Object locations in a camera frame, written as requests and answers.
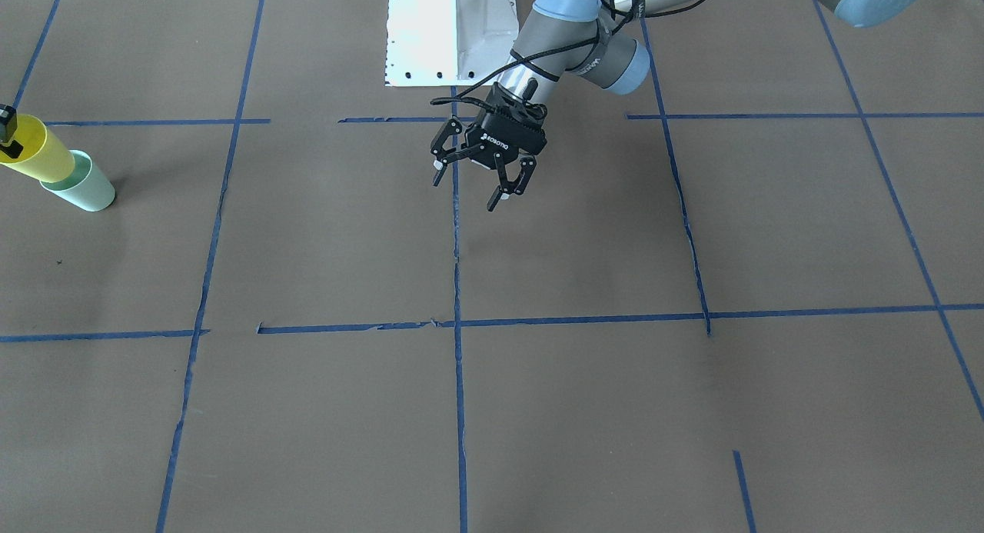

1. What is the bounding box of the yellow plastic cup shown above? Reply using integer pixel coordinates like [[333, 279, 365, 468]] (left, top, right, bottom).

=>
[[1, 115, 76, 183]]

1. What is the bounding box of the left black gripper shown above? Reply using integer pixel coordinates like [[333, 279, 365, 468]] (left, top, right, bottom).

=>
[[429, 83, 547, 213]]

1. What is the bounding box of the green plastic cup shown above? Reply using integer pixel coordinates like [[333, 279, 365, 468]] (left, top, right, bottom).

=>
[[40, 150, 116, 213]]

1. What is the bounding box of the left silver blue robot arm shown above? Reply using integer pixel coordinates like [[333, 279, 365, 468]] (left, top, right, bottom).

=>
[[429, 0, 706, 211]]

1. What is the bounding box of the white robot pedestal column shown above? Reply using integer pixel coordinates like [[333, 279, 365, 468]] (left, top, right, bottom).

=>
[[384, 0, 520, 88]]

